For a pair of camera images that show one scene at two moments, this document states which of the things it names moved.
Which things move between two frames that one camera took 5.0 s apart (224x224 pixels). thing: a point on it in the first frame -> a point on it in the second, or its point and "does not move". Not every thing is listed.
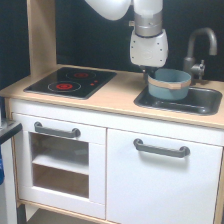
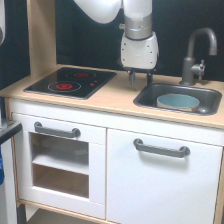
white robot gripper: (152, 51) -> (139, 55)
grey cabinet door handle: (183, 152) does not move
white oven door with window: (61, 172) does not move
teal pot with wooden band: (169, 84) -> (178, 101)
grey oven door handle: (74, 133) does not move
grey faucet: (196, 71) does not move
